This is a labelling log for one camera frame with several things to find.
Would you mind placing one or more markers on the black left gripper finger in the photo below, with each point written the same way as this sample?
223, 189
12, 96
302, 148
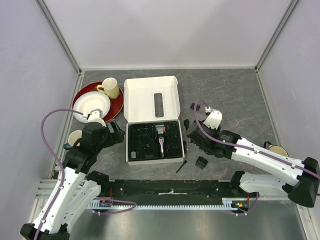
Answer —
117, 138
117, 131

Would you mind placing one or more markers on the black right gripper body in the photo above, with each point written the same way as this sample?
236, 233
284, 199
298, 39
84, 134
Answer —
218, 129

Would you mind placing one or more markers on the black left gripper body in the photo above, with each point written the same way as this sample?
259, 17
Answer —
107, 140

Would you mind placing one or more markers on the small clear oil bottle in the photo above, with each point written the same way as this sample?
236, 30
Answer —
133, 155

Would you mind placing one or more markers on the silver black hair clipper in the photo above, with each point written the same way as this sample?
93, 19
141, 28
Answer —
160, 129

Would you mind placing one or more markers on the black comb attachment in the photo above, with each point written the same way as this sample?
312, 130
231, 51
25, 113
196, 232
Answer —
192, 106
201, 162
192, 156

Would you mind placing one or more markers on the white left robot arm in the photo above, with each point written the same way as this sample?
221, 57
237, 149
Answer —
76, 186

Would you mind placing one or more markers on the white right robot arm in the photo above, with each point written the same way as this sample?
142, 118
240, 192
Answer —
299, 179

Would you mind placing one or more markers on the dark red round plate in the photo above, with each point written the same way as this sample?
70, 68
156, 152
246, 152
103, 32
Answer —
116, 104

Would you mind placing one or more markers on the black plastic tray insert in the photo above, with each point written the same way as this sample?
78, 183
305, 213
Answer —
142, 138

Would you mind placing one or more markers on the white round plate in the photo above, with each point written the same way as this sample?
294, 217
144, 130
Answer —
92, 101

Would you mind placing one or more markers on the black cleaning brush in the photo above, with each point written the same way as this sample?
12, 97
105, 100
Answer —
184, 163

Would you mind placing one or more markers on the yellow mug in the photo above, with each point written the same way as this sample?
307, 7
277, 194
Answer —
109, 87

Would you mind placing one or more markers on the white cardboard box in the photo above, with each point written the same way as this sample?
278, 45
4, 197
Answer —
151, 100

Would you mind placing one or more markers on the cream enamel mug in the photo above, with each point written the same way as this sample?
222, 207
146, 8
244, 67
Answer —
275, 148

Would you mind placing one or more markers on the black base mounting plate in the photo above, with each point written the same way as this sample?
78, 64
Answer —
130, 189

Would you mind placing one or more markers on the white cup green handle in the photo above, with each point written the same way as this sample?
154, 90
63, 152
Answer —
73, 137

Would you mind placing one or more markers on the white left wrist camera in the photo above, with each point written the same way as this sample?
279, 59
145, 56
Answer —
95, 116

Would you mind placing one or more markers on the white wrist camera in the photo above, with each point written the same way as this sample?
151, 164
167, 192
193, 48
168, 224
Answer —
95, 116
214, 118

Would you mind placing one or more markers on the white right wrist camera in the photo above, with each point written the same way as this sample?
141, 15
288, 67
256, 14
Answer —
214, 118

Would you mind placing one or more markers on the light blue cable duct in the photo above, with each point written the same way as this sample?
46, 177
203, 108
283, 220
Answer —
171, 203

